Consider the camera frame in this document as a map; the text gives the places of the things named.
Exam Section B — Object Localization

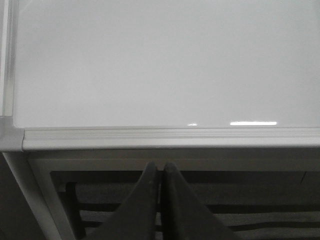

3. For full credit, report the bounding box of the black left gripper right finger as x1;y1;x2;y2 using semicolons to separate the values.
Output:
160;162;238;240

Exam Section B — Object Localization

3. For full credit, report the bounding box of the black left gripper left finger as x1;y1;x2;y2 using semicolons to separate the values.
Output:
86;162;159;240

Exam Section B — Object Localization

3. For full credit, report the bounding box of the grey whiteboard stand frame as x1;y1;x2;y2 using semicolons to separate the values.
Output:
4;147;320;240

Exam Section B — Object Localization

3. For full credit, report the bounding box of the white whiteboard with frame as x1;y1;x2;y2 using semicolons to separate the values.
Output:
0;0;320;152

